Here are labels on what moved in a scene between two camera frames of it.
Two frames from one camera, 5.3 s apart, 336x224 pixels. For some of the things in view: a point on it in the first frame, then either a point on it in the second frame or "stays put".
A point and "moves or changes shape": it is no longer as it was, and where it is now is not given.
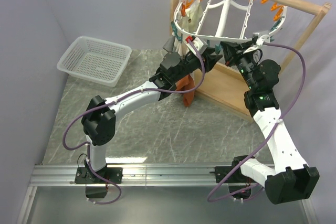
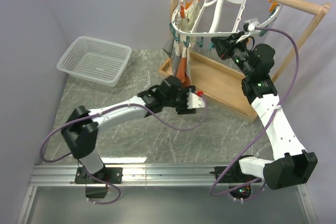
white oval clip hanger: [253, 11] moves or changes shape
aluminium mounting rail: [64, 176] stays put
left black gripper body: [190, 65] to [180, 101]
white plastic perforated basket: [95, 60] stays put
